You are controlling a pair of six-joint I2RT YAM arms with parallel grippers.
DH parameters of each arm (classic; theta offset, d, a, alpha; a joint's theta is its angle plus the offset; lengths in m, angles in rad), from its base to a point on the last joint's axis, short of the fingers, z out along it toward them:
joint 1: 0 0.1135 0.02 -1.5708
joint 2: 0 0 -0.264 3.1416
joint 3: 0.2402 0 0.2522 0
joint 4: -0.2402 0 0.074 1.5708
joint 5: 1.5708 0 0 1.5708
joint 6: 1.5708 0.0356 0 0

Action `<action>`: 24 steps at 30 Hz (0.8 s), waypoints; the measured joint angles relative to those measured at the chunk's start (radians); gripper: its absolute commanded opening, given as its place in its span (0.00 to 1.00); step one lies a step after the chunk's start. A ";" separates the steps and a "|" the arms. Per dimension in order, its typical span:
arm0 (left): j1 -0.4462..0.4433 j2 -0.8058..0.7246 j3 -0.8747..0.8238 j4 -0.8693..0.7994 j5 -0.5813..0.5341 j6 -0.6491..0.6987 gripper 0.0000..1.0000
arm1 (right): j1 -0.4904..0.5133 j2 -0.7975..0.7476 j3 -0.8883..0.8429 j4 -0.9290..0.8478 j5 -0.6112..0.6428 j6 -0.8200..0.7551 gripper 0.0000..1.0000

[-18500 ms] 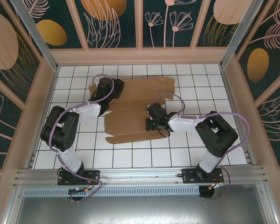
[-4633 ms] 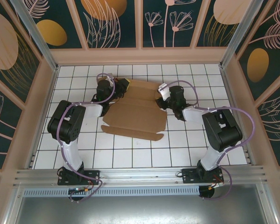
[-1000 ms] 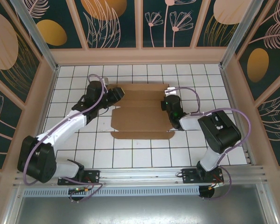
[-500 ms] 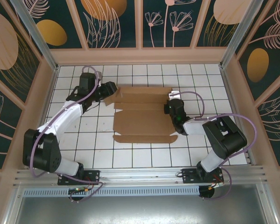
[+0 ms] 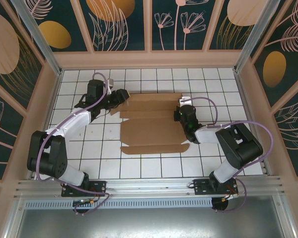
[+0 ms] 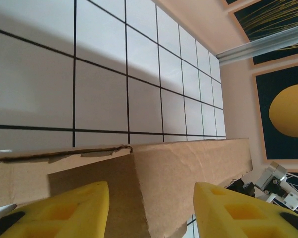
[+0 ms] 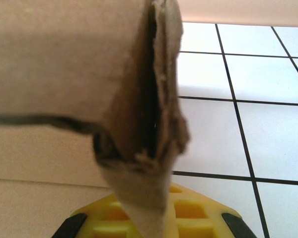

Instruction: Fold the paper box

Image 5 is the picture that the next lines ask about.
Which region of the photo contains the brown cardboard paper box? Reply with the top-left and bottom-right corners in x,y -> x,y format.
110,93 -> 190,156

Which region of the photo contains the small circuit board with LED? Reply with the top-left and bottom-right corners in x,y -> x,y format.
73,198 -> 96,207

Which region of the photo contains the grey metal sheet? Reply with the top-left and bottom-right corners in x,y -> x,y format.
4,195 -> 298,238

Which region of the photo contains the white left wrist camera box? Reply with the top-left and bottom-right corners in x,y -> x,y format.
106,78 -> 115,94

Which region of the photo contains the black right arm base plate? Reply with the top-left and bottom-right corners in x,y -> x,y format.
193,178 -> 239,196

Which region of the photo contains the aluminium mounting rail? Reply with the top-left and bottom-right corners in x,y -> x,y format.
13,175 -> 286,199

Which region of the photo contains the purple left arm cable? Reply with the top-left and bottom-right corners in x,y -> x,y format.
36,71 -> 112,216

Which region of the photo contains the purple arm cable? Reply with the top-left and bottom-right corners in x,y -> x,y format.
36,71 -> 112,216
187,97 -> 275,214

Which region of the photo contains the aluminium corner post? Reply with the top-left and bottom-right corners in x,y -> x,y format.
233,0 -> 282,73
9,0 -> 63,76

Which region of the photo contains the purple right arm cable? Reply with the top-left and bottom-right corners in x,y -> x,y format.
187,97 -> 275,214

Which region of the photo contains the orange wire connector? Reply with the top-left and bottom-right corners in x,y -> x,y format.
222,192 -> 239,202

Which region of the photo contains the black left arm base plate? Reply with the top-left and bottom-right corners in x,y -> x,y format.
61,180 -> 107,198

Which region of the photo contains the slotted grey cable duct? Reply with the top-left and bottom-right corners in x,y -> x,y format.
24,197 -> 214,210

